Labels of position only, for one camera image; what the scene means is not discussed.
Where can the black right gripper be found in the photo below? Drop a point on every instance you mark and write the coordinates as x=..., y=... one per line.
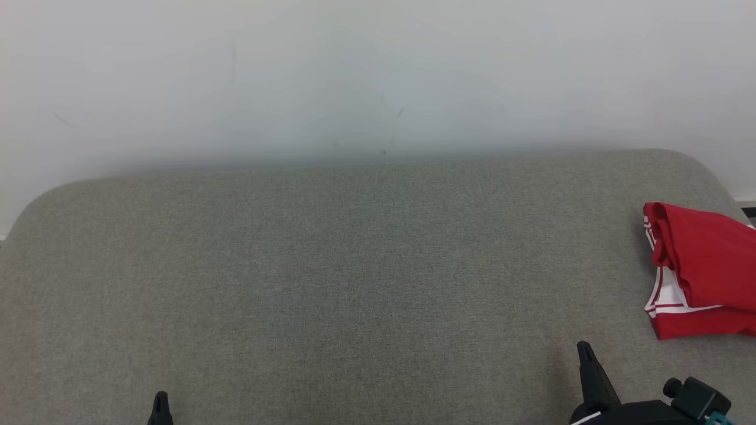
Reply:
x=638, y=414

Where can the red white jersey shirt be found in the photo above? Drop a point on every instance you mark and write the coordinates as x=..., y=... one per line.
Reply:
x=709, y=254

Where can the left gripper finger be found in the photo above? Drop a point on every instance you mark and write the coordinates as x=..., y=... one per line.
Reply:
x=160, y=410

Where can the white baseboard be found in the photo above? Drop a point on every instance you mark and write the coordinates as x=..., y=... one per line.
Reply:
x=745, y=202

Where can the grey fabric sofa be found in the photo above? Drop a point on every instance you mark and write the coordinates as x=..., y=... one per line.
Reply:
x=325, y=283

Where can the teal right camera plug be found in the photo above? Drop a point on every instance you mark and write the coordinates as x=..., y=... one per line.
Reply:
x=719, y=419

